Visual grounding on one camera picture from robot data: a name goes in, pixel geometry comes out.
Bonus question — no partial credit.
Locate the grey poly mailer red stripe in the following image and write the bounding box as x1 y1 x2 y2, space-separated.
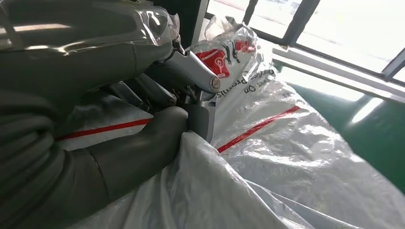
56 15 405 229

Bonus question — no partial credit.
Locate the green conveyor belt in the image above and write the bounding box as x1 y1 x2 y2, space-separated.
273 62 405 195

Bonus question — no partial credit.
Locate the dark window frame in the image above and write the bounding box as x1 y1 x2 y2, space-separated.
205 0 405 86

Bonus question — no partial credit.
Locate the aluminium conveyor frame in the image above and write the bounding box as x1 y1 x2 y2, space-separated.
271 46 405 104

